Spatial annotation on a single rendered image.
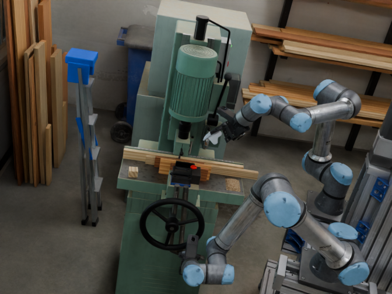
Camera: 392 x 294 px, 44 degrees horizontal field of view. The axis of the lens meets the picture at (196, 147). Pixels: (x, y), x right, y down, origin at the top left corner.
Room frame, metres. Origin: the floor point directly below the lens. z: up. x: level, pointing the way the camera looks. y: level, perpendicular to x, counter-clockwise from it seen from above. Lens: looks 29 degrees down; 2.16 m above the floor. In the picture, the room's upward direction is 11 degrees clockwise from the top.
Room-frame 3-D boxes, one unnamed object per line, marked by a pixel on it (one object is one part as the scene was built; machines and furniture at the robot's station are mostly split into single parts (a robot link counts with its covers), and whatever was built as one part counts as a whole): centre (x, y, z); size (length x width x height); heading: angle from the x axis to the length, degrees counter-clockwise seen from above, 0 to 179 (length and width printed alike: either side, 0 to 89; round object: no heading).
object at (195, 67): (2.02, 0.07, 1.35); 0.18 x 0.18 x 0.31
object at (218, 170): (2.03, -0.05, 0.92); 0.56 x 0.02 x 0.04; 96
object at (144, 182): (1.92, 0.03, 0.87); 0.61 x 0.30 x 0.06; 96
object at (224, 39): (2.36, -0.04, 1.40); 0.10 x 0.06 x 0.16; 6
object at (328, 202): (2.07, -0.73, 0.87); 0.15 x 0.15 x 0.10
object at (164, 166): (1.96, 0.03, 0.94); 0.25 x 0.01 x 0.08; 96
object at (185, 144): (2.04, 0.07, 1.03); 0.14 x 0.07 x 0.09; 6
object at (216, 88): (2.25, -0.06, 1.23); 0.09 x 0.08 x 0.15; 6
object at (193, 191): (1.83, 0.03, 0.92); 0.15 x 0.13 x 0.09; 96
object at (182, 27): (2.31, 0.10, 1.16); 0.22 x 0.22 x 0.72; 6
